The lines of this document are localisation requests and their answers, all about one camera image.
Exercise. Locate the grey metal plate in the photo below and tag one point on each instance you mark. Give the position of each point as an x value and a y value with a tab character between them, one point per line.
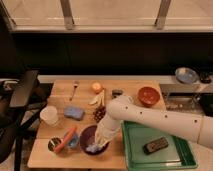
186	75

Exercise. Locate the small blue bowl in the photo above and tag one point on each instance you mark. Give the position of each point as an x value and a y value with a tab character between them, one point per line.
73	142

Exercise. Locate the black office chair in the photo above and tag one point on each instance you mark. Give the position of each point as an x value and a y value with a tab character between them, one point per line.
18	112

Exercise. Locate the green plastic tray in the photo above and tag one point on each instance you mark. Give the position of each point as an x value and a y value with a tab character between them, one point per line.
176	155

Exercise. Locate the purple bowl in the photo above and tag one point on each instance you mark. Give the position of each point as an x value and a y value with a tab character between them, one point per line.
87	137

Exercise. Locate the orange carrot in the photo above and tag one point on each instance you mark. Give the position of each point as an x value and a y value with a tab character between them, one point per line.
66	139

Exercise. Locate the small grey-blue towel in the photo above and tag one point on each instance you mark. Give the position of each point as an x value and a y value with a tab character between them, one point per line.
93	148

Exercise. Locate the bunch of dark grapes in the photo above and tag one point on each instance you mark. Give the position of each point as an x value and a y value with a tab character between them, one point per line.
99	113

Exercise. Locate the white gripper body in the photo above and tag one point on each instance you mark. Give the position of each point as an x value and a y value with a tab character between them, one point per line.
103	135

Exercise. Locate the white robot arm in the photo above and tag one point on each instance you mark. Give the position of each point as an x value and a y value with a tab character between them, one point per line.
191	127

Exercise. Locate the red-brown bowl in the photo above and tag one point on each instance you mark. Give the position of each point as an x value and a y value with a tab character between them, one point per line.
148	96

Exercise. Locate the dark chocolate bar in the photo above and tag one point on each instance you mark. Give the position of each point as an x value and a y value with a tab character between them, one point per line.
155	145

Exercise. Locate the small metal tin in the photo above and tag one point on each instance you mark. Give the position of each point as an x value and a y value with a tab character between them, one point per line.
53	143

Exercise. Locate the orange fruit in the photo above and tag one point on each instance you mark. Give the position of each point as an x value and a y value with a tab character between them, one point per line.
96	87

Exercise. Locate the metal fork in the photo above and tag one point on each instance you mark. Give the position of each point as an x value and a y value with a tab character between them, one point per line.
75	86

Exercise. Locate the black handled peeler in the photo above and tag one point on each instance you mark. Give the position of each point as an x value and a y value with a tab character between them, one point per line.
116	93

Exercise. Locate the dark object on shelf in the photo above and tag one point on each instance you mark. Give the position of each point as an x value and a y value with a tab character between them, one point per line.
205	77

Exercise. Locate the blue sponge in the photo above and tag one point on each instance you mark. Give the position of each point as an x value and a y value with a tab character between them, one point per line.
74	112

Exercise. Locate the white plastic cup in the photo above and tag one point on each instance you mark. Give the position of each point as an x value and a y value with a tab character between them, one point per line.
49	115

